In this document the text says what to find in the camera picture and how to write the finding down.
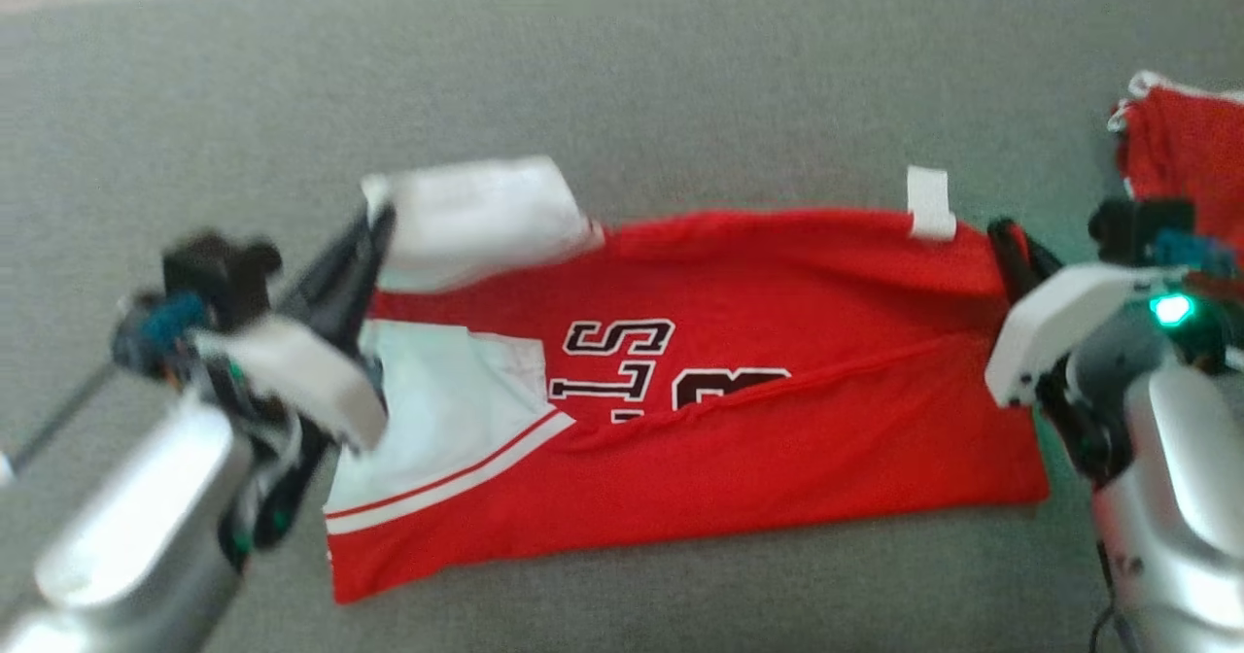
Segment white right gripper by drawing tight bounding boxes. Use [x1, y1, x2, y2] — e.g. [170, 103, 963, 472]
[985, 218, 1167, 484]

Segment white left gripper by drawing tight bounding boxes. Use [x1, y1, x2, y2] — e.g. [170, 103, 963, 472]
[194, 206, 396, 571]

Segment red shorts with white trim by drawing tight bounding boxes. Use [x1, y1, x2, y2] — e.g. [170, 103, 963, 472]
[1108, 70, 1244, 275]

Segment red and white basketball jersey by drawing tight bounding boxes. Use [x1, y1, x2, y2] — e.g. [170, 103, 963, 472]
[324, 155, 1053, 605]

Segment large grey sofa seat cushion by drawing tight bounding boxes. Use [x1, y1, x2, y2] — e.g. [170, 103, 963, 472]
[0, 0, 1244, 653]

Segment thin black cable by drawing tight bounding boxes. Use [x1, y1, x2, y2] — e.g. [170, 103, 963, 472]
[1090, 536, 1146, 653]
[0, 361, 122, 484]

